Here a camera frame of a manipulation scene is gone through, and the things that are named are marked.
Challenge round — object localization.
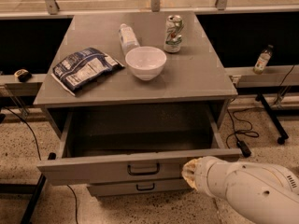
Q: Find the grey bottom drawer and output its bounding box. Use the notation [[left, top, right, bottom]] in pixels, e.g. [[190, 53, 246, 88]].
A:
[[87, 178, 190, 197]]

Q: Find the black left table leg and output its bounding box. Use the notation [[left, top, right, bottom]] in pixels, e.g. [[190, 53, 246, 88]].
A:
[[0, 152, 57, 224]]

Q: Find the clear plastic water bottle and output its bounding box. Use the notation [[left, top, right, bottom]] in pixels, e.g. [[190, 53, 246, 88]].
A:
[[119, 23, 139, 55]]

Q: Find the black right wheeled leg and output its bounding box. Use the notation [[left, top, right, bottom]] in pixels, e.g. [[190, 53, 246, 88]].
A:
[[255, 93, 289, 145]]

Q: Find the blue white chip bag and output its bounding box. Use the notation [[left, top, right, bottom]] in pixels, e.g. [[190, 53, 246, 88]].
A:
[[51, 48, 124, 95]]

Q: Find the grey drawer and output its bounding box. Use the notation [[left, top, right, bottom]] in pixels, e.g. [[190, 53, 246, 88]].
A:
[[87, 178, 190, 197], [38, 104, 241, 185]]

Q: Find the black round tape measure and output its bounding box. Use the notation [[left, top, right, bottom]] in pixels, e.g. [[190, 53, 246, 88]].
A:
[[14, 69, 32, 82]]

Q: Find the white bowl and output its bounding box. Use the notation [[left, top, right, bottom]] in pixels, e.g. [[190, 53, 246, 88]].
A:
[[125, 47, 167, 81]]

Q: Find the grey top drawer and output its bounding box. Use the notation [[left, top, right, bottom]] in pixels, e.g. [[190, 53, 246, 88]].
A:
[[38, 104, 241, 185]]

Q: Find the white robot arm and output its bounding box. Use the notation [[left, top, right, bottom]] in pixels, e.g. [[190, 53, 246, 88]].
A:
[[182, 156, 299, 224]]

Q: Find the black left floor cable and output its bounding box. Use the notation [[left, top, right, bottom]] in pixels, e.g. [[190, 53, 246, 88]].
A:
[[2, 105, 79, 224]]

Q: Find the black top drawer handle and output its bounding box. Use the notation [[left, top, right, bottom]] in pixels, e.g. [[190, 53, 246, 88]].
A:
[[127, 163, 160, 176]]

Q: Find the green white soda can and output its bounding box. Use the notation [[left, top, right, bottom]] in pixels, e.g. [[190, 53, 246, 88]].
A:
[[164, 15, 184, 53]]

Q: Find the green bottle on ledge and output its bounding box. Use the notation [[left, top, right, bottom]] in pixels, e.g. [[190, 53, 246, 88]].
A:
[[253, 45, 274, 74]]

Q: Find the grey drawer cabinet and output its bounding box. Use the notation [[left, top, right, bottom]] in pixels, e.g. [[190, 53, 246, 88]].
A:
[[33, 10, 239, 198]]

